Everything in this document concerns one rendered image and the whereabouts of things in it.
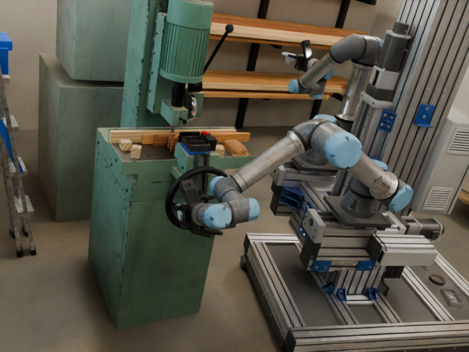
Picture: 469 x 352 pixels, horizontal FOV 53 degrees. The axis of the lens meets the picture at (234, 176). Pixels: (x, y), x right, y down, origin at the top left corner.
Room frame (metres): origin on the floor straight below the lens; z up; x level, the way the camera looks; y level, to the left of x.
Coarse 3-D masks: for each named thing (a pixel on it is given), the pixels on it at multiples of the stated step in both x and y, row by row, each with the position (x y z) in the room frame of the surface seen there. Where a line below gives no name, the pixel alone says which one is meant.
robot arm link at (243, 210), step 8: (232, 192) 1.40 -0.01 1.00; (224, 200) 1.38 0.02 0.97; (232, 200) 1.36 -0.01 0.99; (240, 200) 1.36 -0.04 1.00; (248, 200) 1.36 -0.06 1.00; (256, 200) 1.38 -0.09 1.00; (232, 208) 1.31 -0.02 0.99; (240, 208) 1.32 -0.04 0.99; (248, 208) 1.34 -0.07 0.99; (256, 208) 1.35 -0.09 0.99; (232, 216) 1.30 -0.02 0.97; (240, 216) 1.31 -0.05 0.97; (248, 216) 1.33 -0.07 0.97; (256, 216) 1.35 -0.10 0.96
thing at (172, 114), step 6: (162, 102) 1.98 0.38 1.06; (168, 102) 1.96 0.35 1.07; (162, 108) 1.97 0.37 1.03; (168, 108) 1.91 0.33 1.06; (174, 108) 1.90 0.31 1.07; (180, 108) 1.91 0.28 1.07; (162, 114) 1.96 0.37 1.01; (168, 114) 1.91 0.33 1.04; (174, 114) 1.87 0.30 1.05; (180, 114) 1.89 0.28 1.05; (186, 114) 1.90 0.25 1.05; (168, 120) 1.90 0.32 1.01; (174, 120) 1.88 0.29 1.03; (180, 120) 1.89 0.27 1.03
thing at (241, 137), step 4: (244, 132) 2.15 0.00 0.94; (144, 136) 1.85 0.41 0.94; (148, 136) 1.86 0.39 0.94; (152, 136) 1.87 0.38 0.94; (216, 136) 2.04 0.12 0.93; (220, 136) 2.05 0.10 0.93; (224, 136) 2.06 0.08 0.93; (228, 136) 2.08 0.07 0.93; (232, 136) 2.09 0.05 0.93; (236, 136) 2.10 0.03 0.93; (240, 136) 2.11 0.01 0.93; (244, 136) 2.12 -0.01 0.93; (248, 136) 2.14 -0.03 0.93; (144, 140) 1.85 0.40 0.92; (148, 140) 1.86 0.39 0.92; (152, 140) 1.87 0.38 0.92; (220, 140) 2.05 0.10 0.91; (224, 140) 2.07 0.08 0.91; (240, 140) 2.11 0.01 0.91; (244, 140) 2.13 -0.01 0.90; (248, 140) 2.14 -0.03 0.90
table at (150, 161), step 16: (112, 144) 1.78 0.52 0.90; (144, 144) 1.85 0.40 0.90; (112, 160) 1.74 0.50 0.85; (128, 160) 1.67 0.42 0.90; (144, 160) 1.70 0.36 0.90; (160, 160) 1.73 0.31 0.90; (176, 160) 1.77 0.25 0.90; (224, 160) 1.90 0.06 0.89; (240, 160) 1.94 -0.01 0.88; (176, 176) 1.71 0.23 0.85
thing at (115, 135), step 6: (114, 132) 1.80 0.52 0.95; (120, 132) 1.81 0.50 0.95; (126, 132) 1.83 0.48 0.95; (132, 132) 1.84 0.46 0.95; (138, 132) 1.85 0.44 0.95; (144, 132) 1.87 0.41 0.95; (150, 132) 1.88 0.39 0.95; (156, 132) 1.90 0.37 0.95; (162, 132) 1.91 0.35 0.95; (168, 132) 1.93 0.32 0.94; (174, 132) 1.95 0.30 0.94; (210, 132) 2.04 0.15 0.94; (216, 132) 2.06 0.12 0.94; (222, 132) 2.08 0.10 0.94; (228, 132) 2.10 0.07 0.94; (234, 132) 2.12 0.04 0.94; (114, 138) 1.80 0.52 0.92; (120, 138) 1.81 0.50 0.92; (126, 138) 1.83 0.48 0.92; (132, 138) 1.84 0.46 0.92; (138, 138) 1.86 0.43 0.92
